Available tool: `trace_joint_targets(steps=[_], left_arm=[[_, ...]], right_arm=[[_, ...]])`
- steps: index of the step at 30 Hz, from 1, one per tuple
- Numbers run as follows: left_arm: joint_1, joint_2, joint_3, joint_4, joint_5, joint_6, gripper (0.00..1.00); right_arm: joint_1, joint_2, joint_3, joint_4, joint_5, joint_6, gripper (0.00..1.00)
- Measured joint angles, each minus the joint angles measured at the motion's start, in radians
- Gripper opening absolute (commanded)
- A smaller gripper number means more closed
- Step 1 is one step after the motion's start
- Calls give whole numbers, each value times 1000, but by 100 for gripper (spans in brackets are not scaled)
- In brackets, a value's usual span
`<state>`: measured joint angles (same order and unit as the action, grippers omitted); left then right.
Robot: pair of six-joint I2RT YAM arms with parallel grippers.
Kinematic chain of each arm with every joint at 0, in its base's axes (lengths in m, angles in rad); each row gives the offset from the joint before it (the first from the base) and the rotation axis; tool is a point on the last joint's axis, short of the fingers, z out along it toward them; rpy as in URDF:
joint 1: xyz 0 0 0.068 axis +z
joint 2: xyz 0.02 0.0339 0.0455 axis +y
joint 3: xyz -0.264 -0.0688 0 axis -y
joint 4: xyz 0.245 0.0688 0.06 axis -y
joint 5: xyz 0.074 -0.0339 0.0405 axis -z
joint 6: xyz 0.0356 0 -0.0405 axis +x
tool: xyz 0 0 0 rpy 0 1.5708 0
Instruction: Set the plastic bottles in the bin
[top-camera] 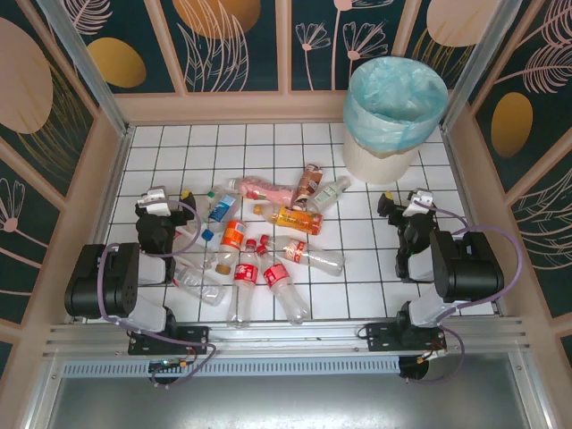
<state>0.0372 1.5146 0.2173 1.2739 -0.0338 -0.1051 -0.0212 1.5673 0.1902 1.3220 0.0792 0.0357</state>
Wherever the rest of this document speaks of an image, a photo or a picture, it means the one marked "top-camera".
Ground blue label clear bottle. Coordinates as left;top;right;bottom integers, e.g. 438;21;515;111
206;194;239;223

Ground blue cap clear bottle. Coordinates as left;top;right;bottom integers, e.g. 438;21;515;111
200;230;220;272

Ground orange label tan cap bottle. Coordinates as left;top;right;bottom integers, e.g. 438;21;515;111
215;219;248;274

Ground green label clear bottle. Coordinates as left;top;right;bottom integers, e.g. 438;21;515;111
306;175;353;214

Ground pink label plastic bottle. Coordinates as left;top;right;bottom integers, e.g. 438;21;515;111
227;175;297;205

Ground red white label clear bottle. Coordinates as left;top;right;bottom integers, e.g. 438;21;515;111
260;234;348;278

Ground yellow orange label bottle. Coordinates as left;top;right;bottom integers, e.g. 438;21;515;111
253;203;324;237

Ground red cola label bottle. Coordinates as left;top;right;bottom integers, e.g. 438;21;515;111
225;239;260;330
255;245;311;326

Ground white ribbed waste bin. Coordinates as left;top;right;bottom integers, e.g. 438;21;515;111
342;124;421;187

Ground pale blue bin liner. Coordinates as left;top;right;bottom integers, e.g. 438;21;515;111
343;55;450;157

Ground grey metal sheet panel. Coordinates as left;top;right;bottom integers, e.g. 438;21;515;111
26;352;555;429

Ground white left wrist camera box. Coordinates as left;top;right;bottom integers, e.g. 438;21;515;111
135;186;170;211

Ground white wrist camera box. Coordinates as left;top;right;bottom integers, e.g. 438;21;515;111
135;186;170;211
408;188;435;209

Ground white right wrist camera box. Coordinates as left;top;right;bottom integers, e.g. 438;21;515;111
408;188;435;209

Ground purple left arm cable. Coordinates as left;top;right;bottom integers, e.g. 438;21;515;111
97;198;220;390

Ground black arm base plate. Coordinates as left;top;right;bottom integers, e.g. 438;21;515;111
128;324;211;357
365;320;448;354

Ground small wired connector board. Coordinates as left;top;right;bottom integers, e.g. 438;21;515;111
418;347;449;364
148;356;189;374

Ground aluminium mounting rail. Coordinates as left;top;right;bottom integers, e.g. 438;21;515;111
42;316;535;358

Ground aluminium frame post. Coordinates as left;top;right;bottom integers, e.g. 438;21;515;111
440;0;535;131
35;0;135;136

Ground grey slotted cable duct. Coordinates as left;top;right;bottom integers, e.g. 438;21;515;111
60;359;401;376

